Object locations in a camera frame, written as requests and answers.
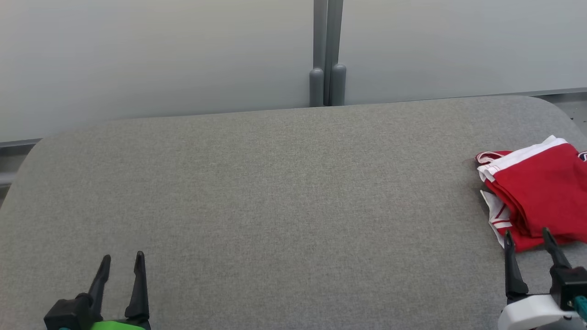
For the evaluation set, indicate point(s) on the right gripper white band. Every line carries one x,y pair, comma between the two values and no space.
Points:
527,314

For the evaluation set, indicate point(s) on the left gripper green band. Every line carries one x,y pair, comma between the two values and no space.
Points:
119,326

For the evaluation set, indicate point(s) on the red and white shirt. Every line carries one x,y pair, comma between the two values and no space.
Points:
545,183

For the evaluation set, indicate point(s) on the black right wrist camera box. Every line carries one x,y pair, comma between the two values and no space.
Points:
571,284

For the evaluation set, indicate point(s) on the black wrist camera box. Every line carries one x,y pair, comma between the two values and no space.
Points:
66,314
571,284

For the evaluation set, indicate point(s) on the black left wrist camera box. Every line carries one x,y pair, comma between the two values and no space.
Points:
66,314

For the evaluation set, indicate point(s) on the teal right camera connector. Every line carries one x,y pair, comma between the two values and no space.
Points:
581,306

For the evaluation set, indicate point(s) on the grey partition bottom rail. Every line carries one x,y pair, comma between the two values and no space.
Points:
559,91
18,143

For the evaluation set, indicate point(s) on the grey partition post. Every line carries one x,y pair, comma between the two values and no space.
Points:
337,55
317,55

